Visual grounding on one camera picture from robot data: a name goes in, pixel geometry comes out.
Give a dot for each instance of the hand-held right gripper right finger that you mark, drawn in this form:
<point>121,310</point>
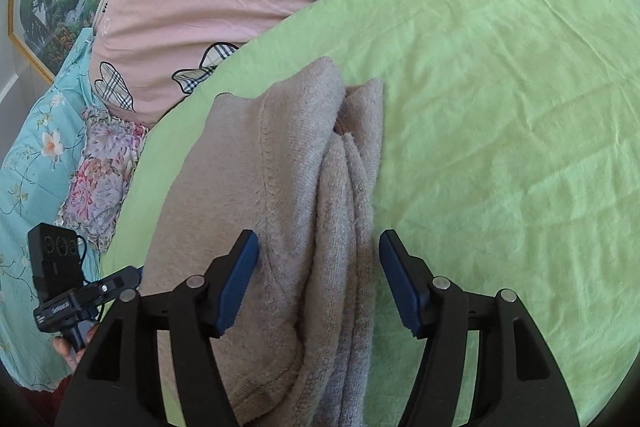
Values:
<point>400,282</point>

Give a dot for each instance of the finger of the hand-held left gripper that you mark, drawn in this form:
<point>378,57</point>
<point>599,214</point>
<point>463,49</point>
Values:
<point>117,284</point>

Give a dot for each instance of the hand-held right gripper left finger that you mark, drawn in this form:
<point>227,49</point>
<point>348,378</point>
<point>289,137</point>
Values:
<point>237,282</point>

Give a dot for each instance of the beige knit sweater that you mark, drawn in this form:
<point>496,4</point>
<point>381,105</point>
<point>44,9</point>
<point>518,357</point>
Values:
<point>240,182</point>

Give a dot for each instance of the person's left hand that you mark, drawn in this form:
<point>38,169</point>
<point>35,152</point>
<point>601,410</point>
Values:
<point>67,352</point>

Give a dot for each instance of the turquoise floral quilt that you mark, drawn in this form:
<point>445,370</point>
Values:
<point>30,167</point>

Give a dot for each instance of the floral ruffled pillow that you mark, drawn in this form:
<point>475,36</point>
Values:
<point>100,172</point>

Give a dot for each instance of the green bed sheet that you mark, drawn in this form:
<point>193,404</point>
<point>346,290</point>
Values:
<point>500,107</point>

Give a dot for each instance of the pink quilt with plaid hearts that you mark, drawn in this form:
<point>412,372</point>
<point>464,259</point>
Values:
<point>200,7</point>

